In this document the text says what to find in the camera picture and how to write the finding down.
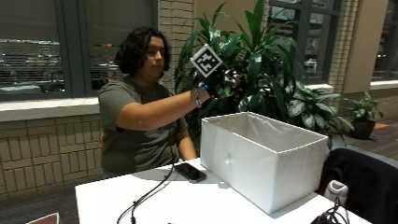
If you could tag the white marker cube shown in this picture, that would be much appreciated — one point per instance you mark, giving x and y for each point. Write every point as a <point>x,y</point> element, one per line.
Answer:
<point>206,60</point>

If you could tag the white rounded device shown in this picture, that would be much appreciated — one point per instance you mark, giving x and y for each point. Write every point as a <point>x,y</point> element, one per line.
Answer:
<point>336,191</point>

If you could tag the the person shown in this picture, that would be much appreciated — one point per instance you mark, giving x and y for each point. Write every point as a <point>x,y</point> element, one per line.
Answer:
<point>137,124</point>

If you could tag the white fabric storage box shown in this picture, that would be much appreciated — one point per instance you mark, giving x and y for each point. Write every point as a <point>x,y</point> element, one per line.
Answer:
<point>266,155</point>

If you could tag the small potted green plant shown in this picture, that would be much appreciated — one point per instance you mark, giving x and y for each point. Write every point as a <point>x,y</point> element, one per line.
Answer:
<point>365,107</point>

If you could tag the black smartphone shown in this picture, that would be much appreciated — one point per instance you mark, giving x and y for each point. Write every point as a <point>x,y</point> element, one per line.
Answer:
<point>190,172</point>

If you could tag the black plant pot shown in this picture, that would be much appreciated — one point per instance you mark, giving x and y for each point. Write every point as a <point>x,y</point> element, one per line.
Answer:
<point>363,129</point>

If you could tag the large green leafy plant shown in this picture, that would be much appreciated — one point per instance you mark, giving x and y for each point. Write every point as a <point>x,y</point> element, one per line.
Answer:
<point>258,68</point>

